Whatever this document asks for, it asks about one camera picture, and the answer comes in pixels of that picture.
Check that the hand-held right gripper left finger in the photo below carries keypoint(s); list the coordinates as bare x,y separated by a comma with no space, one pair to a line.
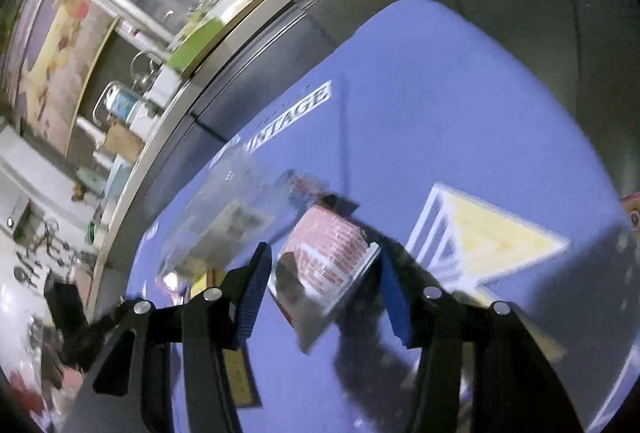
255,298

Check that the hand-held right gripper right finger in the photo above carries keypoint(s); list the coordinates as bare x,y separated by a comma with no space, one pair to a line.
395,305

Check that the red white snack packet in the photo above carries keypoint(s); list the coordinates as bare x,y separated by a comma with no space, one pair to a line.
325,248

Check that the clear plastic packaging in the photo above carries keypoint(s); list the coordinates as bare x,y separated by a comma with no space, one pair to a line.
225,213

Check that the wooden cutting board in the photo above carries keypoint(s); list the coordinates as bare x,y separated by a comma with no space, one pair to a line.
120,143

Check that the blue printed tablecloth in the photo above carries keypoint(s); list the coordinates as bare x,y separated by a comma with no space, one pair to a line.
425,113

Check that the blue white detergent jug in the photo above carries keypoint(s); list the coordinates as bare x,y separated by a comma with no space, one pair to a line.
120,103

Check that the steel faucet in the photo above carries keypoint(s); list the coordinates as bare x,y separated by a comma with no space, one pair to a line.
142,68

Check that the red yellow printed packet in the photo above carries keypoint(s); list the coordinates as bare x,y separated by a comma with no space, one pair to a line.
632,213

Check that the green plastic bowl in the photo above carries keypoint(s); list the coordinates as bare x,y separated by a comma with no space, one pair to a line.
195,45

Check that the fruit print wall poster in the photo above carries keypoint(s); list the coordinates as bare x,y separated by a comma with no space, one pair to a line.
50,58

